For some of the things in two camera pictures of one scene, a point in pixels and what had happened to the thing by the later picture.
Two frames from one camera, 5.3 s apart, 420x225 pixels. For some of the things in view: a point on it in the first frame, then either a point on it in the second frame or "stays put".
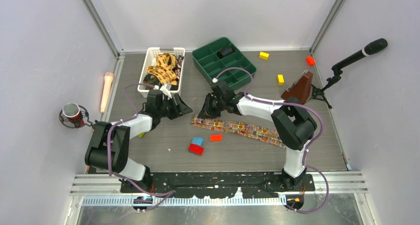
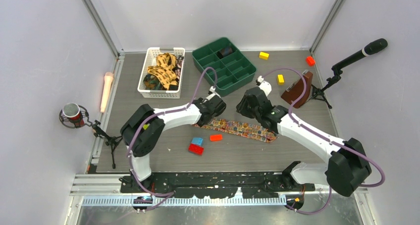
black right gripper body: x=221 y=102 to x=245 y=109
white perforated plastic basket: x=149 y=57 stays put
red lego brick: x=196 y=149 stays put
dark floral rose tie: x=177 y=68 stays put
